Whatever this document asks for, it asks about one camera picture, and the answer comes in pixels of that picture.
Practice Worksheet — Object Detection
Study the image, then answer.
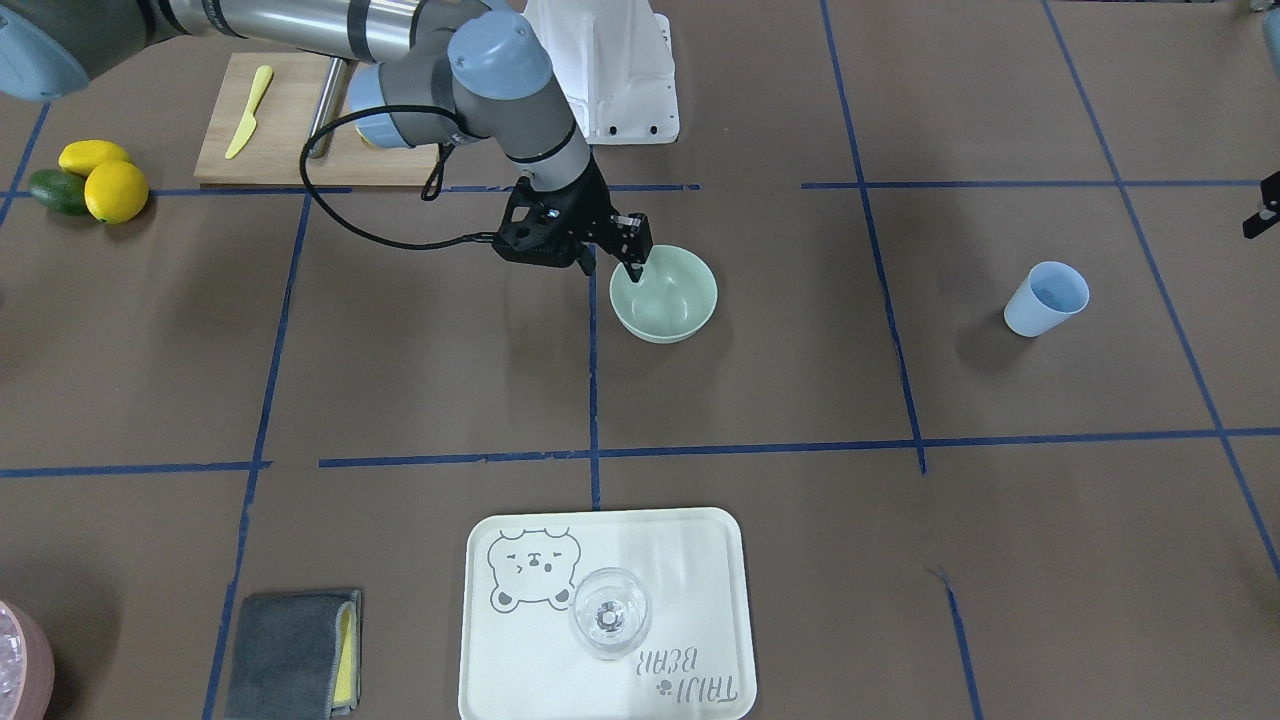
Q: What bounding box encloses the light blue plastic cup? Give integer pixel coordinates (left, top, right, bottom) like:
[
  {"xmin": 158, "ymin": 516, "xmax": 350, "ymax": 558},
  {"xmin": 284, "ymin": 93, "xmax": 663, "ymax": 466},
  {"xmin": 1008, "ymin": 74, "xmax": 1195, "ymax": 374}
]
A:
[{"xmin": 1004, "ymin": 261, "xmax": 1091, "ymax": 338}]

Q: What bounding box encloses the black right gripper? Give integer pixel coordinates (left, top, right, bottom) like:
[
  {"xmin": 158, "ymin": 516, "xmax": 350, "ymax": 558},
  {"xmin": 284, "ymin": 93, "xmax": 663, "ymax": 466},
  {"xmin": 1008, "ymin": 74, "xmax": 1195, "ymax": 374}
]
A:
[{"xmin": 515, "ymin": 165, "xmax": 653, "ymax": 284}]

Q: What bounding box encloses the whole yellow lemon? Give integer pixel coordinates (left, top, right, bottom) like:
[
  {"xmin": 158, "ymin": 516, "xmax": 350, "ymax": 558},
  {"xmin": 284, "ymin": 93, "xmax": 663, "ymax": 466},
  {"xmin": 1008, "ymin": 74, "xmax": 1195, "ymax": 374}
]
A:
[{"xmin": 84, "ymin": 160, "xmax": 150, "ymax": 225}]

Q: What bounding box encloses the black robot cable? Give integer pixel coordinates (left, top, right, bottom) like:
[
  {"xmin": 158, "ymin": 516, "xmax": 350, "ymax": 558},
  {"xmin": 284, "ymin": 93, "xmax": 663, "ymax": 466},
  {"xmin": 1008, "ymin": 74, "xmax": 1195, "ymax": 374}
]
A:
[{"xmin": 300, "ymin": 105, "xmax": 500, "ymax": 251}]

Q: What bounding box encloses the grey folded cloth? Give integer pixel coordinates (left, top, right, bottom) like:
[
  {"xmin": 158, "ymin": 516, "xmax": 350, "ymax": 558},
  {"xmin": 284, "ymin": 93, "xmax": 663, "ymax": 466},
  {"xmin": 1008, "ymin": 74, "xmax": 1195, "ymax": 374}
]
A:
[{"xmin": 224, "ymin": 588, "xmax": 364, "ymax": 719}]

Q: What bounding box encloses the light green bowl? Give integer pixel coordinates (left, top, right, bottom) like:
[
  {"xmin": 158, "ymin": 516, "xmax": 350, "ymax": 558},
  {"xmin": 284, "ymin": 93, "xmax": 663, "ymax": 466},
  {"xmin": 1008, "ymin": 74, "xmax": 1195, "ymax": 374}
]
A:
[{"xmin": 608, "ymin": 245, "xmax": 719, "ymax": 345}]

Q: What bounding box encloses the yellow plastic knife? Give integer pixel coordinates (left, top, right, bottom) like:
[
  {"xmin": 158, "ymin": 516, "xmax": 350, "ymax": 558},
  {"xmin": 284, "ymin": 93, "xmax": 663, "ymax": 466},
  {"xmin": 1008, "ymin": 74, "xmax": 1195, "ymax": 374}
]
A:
[{"xmin": 223, "ymin": 65, "xmax": 274, "ymax": 160}]

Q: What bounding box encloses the clear wine glass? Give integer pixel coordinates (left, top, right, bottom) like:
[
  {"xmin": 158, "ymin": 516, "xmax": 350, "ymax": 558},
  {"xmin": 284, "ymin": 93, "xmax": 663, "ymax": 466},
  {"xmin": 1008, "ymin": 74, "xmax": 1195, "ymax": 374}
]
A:
[{"xmin": 570, "ymin": 568, "xmax": 653, "ymax": 661}]

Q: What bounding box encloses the white bear tray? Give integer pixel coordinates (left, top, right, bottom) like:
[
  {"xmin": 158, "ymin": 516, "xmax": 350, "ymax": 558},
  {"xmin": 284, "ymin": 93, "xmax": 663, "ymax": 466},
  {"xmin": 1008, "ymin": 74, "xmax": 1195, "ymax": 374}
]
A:
[{"xmin": 458, "ymin": 507, "xmax": 758, "ymax": 719}]

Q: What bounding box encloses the wooden cutting board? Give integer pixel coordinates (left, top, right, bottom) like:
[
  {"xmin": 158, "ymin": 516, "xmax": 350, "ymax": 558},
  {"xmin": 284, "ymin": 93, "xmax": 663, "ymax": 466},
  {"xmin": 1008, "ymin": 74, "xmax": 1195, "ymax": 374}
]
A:
[{"xmin": 195, "ymin": 53, "xmax": 438, "ymax": 187}]

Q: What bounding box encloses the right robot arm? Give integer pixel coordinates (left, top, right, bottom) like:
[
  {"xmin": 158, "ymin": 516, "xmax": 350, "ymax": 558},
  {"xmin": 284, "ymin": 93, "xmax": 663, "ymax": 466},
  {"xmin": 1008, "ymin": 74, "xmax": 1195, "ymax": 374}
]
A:
[{"xmin": 3, "ymin": 1, "xmax": 653, "ymax": 282}]

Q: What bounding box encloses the green avocado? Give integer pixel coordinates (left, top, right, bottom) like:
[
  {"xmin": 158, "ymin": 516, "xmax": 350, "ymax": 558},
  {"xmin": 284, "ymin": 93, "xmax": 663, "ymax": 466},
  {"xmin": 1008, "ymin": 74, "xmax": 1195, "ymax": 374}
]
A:
[{"xmin": 28, "ymin": 168, "xmax": 90, "ymax": 217}]

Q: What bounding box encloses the pink bowl with ice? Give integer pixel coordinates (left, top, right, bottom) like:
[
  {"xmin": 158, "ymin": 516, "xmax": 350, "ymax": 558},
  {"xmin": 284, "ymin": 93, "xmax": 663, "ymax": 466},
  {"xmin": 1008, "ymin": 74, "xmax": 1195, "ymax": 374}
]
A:
[{"xmin": 1, "ymin": 601, "xmax": 55, "ymax": 719}]

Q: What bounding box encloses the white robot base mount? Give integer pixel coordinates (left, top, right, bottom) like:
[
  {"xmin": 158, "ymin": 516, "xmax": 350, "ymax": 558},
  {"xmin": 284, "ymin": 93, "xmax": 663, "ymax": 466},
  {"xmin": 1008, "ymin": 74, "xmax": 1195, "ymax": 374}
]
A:
[{"xmin": 524, "ymin": 1, "xmax": 681, "ymax": 147}]

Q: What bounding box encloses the steel cylindrical handle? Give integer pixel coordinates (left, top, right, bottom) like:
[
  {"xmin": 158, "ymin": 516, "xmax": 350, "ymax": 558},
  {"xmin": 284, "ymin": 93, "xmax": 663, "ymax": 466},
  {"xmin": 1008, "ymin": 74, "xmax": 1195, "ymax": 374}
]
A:
[{"xmin": 305, "ymin": 56, "xmax": 352, "ymax": 159}]

